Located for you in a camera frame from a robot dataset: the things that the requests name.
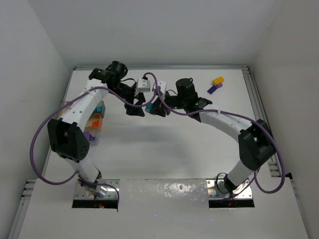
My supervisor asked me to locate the purple cable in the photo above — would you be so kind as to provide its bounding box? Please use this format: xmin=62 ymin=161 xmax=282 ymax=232
xmin=154 ymin=86 xmax=287 ymax=194
xmin=29 ymin=72 xmax=160 ymax=207

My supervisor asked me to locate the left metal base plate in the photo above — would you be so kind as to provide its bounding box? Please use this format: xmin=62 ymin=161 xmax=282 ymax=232
xmin=74 ymin=179 xmax=120 ymax=200

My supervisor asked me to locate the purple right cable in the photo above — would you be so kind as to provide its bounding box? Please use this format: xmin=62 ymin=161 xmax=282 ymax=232
xmin=154 ymin=86 xmax=287 ymax=194

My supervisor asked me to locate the smoky grey transparent container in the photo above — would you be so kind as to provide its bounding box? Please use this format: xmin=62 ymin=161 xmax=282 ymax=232
xmin=93 ymin=101 xmax=105 ymax=118

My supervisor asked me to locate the metal base plate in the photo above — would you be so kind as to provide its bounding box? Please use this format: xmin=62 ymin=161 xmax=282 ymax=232
xmin=206 ymin=178 xmax=254 ymax=200
xmin=74 ymin=179 xmax=120 ymax=200

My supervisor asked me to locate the yellow lego brick far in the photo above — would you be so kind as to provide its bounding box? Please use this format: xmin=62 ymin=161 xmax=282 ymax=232
xmin=212 ymin=77 xmax=224 ymax=85

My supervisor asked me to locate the purple arch lego brick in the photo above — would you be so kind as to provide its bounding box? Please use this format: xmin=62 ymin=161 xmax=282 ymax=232
xmin=84 ymin=131 xmax=96 ymax=142

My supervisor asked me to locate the clear container far left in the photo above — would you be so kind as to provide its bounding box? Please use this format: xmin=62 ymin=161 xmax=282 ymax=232
xmin=55 ymin=101 xmax=69 ymax=120

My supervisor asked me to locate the purple flat lego plate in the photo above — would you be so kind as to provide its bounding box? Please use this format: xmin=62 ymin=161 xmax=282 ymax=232
xmin=207 ymin=83 xmax=223 ymax=94

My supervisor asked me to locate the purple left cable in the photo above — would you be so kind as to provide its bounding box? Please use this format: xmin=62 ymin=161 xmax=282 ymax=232
xmin=29 ymin=72 xmax=160 ymax=207

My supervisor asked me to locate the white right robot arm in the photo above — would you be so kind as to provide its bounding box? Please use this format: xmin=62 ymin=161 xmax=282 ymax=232
xmin=152 ymin=78 xmax=276 ymax=195

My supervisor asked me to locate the teal 2x4 lego brick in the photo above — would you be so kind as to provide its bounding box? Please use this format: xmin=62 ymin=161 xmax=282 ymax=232
xmin=94 ymin=107 xmax=103 ymax=113

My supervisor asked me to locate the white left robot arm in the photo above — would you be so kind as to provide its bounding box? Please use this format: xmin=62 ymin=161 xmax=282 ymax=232
xmin=47 ymin=61 xmax=151 ymax=183

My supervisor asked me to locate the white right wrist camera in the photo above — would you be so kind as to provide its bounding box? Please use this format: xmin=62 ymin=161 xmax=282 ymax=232
xmin=152 ymin=81 xmax=166 ymax=98

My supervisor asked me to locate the clear transparent container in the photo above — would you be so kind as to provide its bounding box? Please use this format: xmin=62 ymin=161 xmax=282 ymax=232
xmin=84 ymin=130 xmax=100 ymax=145

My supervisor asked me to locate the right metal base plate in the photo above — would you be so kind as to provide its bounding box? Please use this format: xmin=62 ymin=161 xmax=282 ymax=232
xmin=206 ymin=178 xmax=254 ymax=200

